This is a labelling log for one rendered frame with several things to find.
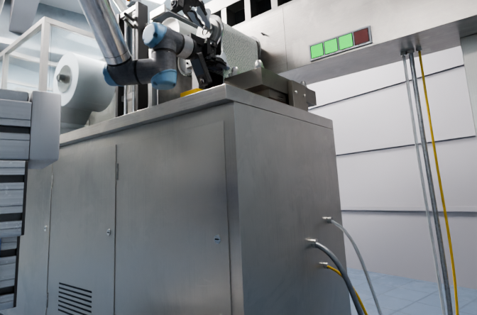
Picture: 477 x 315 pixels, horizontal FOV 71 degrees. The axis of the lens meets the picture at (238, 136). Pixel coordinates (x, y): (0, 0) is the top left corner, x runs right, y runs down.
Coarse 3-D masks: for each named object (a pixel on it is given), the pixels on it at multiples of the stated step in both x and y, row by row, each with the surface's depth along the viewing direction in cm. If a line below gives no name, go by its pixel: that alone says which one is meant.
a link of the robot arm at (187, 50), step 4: (184, 36) 106; (188, 36) 109; (188, 40) 107; (192, 40) 109; (188, 44) 107; (192, 44) 108; (184, 48) 106; (188, 48) 107; (192, 48) 108; (180, 52) 106; (184, 52) 107; (188, 52) 108; (176, 56) 109; (180, 56) 108; (184, 56) 109; (188, 56) 109
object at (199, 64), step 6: (198, 54) 112; (192, 60) 114; (198, 60) 112; (192, 66) 115; (198, 66) 113; (204, 66) 113; (198, 72) 114; (204, 72) 113; (198, 78) 115; (204, 78) 114; (210, 78) 115; (204, 84) 115
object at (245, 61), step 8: (224, 40) 128; (224, 48) 127; (232, 48) 131; (240, 48) 135; (232, 56) 130; (240, 56) 135; (248, 56) 140; (256, 56) 144; (232, 64) 130; (240, 64) 134; (248, 64) 139; (224, 72) 125; (240, 72) 133
